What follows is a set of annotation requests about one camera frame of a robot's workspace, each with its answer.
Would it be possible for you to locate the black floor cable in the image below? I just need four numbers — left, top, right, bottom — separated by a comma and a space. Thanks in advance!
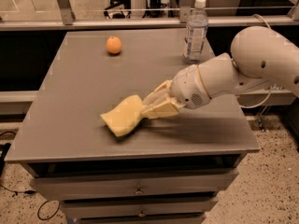
0, 131, 61, 221

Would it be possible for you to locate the black office chair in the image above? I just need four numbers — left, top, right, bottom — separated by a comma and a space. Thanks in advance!
104, 0, 131, 19

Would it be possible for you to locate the clear plastic water bottle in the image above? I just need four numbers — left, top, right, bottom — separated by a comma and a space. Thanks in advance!
183, 0, 208, 63

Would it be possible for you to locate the grey drawer cabinet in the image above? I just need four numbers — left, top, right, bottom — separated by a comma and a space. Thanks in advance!
7, 29, 259, 224

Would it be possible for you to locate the upper grey drawer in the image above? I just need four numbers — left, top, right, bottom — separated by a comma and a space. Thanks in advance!
30, 168, 238, 201

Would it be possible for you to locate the grey drawer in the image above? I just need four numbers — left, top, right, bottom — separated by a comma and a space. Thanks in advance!
30, 168, 238, 201
61, 196, 218, 218

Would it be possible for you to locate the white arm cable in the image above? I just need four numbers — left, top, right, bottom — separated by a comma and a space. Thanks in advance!
238, 13, 281, 110

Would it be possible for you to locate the orange fruit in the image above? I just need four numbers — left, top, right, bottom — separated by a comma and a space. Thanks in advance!
106, 36, 122, 54

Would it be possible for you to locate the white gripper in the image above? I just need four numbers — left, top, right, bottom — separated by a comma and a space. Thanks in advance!
141, 64, 211, 119

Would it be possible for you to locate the lower grey drawer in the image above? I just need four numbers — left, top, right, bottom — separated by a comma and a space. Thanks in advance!
61, 196, 218, 218

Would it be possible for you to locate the yellow sponge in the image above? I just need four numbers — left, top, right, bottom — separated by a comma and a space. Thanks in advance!
100, 95, 144, 137

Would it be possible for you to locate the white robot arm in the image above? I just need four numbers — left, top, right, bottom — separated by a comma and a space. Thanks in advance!
141, 26, 299, 119

